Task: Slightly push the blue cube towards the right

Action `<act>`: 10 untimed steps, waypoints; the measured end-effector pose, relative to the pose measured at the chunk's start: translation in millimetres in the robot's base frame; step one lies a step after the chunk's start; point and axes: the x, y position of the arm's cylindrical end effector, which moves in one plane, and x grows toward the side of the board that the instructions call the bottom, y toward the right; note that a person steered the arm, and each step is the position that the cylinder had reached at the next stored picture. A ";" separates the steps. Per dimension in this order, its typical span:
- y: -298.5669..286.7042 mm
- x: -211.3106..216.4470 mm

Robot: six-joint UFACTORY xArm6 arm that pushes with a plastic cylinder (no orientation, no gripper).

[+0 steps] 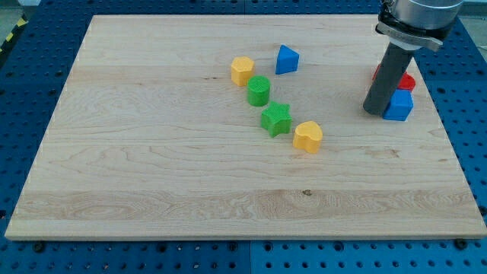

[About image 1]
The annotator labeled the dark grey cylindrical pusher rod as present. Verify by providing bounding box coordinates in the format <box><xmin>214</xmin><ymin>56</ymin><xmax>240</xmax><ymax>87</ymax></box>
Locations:
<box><xmin>362</xmin><ymin>43</ymin><xmax>414</xmax><ymax>116</ymax></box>

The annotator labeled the blue cube block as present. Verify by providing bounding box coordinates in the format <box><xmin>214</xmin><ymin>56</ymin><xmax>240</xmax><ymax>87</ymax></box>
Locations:
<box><xmin>383</xmin><ymin>90</ymin><xmax>414</xmax><ymax>121</ymax></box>

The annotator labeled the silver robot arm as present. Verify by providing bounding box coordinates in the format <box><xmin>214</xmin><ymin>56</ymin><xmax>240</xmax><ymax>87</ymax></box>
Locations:
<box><xmin>363</xmin><ymin>0</ymin><xmax>463</xmax><ymax>116</ymax></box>

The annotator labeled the red round block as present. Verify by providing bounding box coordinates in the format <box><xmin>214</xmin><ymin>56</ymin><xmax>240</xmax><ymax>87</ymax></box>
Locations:
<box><xmin>396</xmin><ymin>72</ymin><xmax>416</xmax><ymax>93</ymax></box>

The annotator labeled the blue triangular block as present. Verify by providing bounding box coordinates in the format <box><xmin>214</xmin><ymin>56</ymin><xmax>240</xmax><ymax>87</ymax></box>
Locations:
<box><xmin>275</xmin><ymin>45</ymin><xmax>300</xmax><ymax>75</ymax></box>

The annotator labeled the yellow heart block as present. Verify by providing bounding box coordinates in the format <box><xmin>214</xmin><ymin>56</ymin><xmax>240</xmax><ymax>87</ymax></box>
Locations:
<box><xmin>292</xmin><ymin>120</ymin><xmax>323</xmax><ymax>154</ymax></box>

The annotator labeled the green star block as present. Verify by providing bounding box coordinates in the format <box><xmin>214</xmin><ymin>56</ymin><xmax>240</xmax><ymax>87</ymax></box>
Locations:
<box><xmin>261</xmin><ymin>101</ymin><xmax>292</xmax><ymax>138</ymax></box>

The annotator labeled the green cylinder block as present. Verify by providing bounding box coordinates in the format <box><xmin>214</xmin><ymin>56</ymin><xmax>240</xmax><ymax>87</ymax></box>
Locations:
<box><xmin>247</xmin><ymin>75</ymin><xmax>271</xmax><ymax>107</ymax></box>

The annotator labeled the yellow hexagon block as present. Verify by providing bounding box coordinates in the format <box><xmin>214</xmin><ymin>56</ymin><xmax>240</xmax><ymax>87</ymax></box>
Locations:
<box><xmin>231</xmin><ymin>56</ymin><xmax>255</xmax><ymax>87</ymax></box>

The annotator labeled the light wooden board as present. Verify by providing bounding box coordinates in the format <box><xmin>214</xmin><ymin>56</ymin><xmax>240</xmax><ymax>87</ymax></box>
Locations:
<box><xmin>5</xmin><ymin>15</ymin><xmax>486</xmax><ymax>241</ymax></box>

